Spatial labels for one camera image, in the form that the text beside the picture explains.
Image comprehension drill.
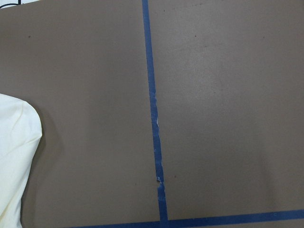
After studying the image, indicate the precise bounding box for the cream long-sleeve cat shirt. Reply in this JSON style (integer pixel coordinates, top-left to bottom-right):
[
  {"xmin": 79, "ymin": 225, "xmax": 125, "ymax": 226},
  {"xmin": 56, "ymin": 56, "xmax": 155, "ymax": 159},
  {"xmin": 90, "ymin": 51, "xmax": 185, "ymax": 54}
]
[{"xmin": 0, "ymin": 94, "xmax": 42, "ymax": 228}]

